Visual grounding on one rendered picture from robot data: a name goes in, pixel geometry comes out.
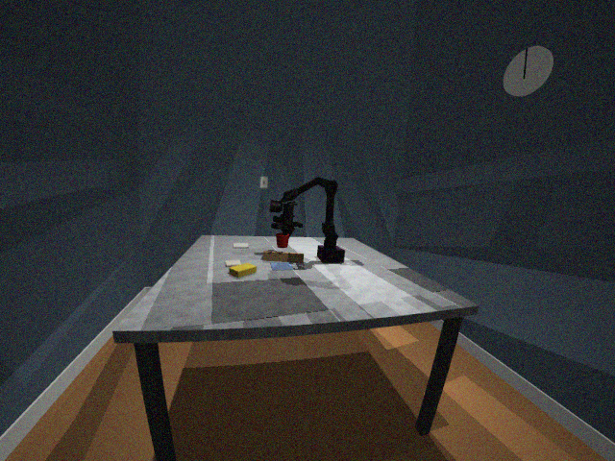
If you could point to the yellow flat block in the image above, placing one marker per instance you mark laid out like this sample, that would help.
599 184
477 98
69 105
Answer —
242 270

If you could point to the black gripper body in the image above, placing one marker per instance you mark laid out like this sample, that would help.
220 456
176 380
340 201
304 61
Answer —
286 223

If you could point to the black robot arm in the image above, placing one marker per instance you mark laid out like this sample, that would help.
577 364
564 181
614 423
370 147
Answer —
327 227

